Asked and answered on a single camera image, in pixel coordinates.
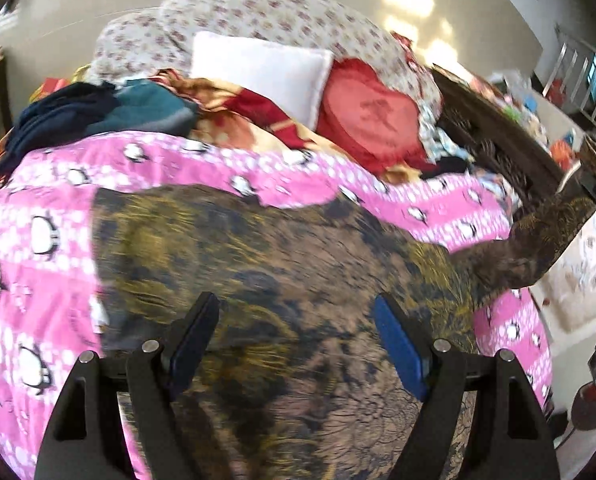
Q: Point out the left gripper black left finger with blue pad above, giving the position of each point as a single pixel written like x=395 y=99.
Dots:
x=84 y=437

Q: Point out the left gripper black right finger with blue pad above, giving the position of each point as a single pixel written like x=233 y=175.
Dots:
x=509 y=437

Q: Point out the dark floral patterned garment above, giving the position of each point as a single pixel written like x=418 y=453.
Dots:
x=295 y=383

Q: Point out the dark blue teal clothes pile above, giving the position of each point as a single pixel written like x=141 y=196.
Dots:
x=79 y=110

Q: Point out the white ornate upholstered chair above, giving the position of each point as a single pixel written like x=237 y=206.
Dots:
x=566 y=294

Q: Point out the dark carved wooden headboard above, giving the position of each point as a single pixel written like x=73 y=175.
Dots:
x=497 y=142

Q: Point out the metal rack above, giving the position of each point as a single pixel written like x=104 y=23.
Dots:
x=571 y=83

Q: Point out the pink penguin quilt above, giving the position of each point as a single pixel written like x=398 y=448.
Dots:
x=51 y=307

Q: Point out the clutter on headboard shelf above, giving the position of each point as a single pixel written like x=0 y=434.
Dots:
x=547 y=124

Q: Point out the blue white patterned cloth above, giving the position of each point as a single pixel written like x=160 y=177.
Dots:
x=435 y=141

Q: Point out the red heart-shaped cushion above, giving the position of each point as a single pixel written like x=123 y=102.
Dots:
x=376 y=126

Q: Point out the white square pillow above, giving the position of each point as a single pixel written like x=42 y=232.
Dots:
x=293 y=78

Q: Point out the red yellow floral blanket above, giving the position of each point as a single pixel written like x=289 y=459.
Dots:
x=230 y=116

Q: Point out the floral bedding pile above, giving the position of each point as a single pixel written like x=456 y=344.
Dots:
x=139 y=43

